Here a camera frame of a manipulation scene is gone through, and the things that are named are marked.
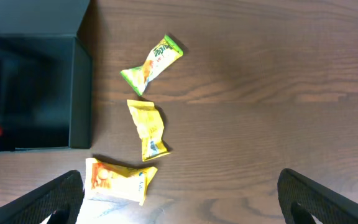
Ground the yellow orange biscuit packet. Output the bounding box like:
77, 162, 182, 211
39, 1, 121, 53
85, 157, 157, 205

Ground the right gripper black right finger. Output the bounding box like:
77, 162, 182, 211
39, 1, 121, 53
277, 168, 358, 224

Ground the plain yellow snack packet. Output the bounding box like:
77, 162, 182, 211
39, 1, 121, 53
127, 100, 170, 162

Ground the green yellow snack packet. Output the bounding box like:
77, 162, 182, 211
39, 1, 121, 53
120, 34, 183, 96

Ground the black open gift box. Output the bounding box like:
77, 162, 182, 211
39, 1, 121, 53
0, 0, 93, 152

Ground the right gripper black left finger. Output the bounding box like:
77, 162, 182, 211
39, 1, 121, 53
0, 170, 84, 224

